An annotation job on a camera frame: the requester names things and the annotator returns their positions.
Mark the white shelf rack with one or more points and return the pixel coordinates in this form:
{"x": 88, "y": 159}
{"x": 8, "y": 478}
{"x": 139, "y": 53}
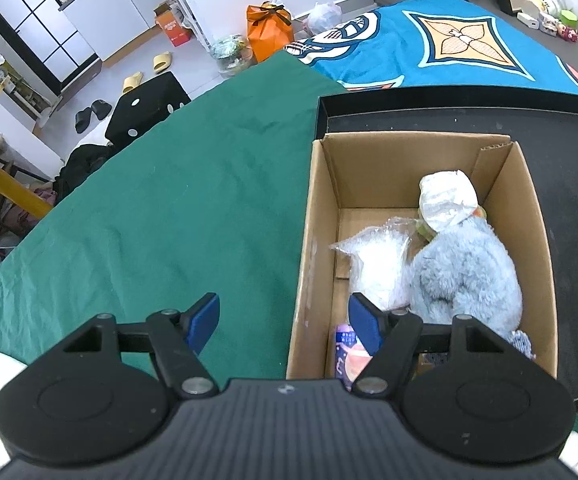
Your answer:
{"x": 186, "y": 5}

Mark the clear bag with contents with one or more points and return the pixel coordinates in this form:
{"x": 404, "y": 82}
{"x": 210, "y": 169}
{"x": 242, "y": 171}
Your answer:
{"x": 233, "y": 56}

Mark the small red toy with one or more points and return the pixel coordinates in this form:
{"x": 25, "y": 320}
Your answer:
{"x": 569, "y": 33}

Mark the yellow wooden frame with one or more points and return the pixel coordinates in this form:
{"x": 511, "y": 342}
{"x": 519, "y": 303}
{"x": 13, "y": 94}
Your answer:
{"x": 14, "y": 192}

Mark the black framed glass door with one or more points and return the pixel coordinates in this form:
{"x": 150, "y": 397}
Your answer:
{"x": 29, "y": 25}

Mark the white diaper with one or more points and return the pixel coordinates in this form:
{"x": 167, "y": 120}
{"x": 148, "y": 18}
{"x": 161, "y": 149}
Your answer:
{"x": 446, "y": 200}

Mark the black clothing heap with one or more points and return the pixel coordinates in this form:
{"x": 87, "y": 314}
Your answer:
{"x": 84, "y": 170}

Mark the white cup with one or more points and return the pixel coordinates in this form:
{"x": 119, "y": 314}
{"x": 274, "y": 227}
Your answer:
{"x": 544, "y": 6}

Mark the blue white patterned cloth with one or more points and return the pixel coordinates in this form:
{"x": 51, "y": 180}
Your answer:
{"x": 521, "y": 344}

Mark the black dice stool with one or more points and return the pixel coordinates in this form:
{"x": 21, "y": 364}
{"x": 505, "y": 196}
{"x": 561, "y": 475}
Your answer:
{"x": 144, "y": 110}

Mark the grey fluffy plush toy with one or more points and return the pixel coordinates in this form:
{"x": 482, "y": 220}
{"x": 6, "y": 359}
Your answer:
{"x": 469, "y": 275}

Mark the white cabinet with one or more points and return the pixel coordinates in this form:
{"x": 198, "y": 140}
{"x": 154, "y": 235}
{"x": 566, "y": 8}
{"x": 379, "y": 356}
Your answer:
{"x": 114, "y": 15}

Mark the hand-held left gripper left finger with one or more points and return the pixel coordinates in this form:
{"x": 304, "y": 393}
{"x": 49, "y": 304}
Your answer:
{"x": 204, "y": 322}

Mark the orange bag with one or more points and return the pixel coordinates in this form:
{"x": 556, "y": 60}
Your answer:
{"x": 269, "y": 35}

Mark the yellow slipper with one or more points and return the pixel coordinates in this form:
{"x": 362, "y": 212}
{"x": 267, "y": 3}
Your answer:
{"x": 162, "y": 62}
{"x": 132, "y": 83}

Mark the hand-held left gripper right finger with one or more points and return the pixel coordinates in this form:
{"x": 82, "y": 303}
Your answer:
{"x": 364, "y": 325}

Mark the black slipper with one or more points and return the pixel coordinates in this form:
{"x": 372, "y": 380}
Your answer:
{"x": 101, "y": 110}
{"x": 84, "y": 120}

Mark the blue printed blanket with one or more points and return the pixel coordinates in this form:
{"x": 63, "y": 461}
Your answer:
{"x": 399, "y": 40}

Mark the orange cardboard box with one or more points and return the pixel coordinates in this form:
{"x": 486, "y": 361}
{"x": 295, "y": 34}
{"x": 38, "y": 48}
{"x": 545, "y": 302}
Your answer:
{"x": 173, "y": 24}

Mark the brown cardboard box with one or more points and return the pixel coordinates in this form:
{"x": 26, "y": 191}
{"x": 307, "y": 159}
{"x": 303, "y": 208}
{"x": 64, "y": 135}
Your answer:
{"x": 315, "y": 260}

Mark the black tray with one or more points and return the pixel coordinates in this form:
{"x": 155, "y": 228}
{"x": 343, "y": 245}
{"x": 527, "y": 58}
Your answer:
{"x": 569, "y": 220}

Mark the green cloth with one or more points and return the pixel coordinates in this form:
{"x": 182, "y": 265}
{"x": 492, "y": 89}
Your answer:
{"x": 169, "y": 210}

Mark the white clear plastic bag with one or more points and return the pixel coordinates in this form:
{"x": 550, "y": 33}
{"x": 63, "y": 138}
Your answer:
{"x": 376, "y": 265}

